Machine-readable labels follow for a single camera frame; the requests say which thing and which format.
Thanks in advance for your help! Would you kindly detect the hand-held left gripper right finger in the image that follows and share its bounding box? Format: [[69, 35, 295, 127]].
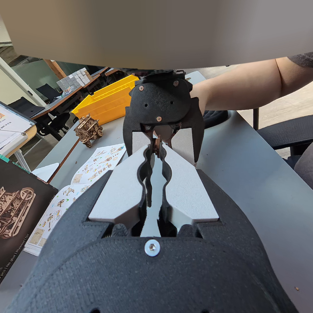
[[158, 144, 220, 237]]

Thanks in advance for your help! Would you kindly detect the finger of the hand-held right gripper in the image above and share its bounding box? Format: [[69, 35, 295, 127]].
[[171, 127, 195, 163], [132, 131, 155, 208]]

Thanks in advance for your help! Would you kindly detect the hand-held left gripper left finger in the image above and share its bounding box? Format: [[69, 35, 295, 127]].
[[88, 144, 152, 237]]

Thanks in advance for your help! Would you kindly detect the wooden gear assembly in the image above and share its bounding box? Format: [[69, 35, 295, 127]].
[[151, 134, 163, 158]]

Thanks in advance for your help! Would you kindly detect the person's right forearm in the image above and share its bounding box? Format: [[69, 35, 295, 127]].
[[190, 57, 313, 112]]

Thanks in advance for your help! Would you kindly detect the wooden model vehicle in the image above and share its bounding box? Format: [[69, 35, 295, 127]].
[[74, 114, 104, 148]]

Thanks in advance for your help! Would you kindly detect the black model kit box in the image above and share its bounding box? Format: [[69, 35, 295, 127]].
[[0, 154, 59, 284]]

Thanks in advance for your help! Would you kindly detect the illustrated instruction booklet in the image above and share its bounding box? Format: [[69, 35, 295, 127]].
[[23, 144, 126, 257]]

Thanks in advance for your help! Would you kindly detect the black mesh cushion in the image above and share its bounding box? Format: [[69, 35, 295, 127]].
[[203, 110, 229, 129]]

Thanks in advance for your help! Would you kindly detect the yellow plastic bin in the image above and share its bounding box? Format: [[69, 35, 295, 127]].
[[71, 75, 140, 125]]

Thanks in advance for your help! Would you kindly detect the white cardboard box tray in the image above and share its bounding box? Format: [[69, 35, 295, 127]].
[[32, 163, 60, 183]]

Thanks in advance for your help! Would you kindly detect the wooden background table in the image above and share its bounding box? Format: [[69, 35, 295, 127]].
[[32, 67, 118, 120]]

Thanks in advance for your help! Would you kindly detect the stack of white boxes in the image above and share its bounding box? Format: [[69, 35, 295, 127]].
[[57, 68, 92, 89]]

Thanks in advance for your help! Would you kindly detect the black mesh office chair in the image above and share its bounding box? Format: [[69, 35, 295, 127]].
[[257, 115, 313, 157]]

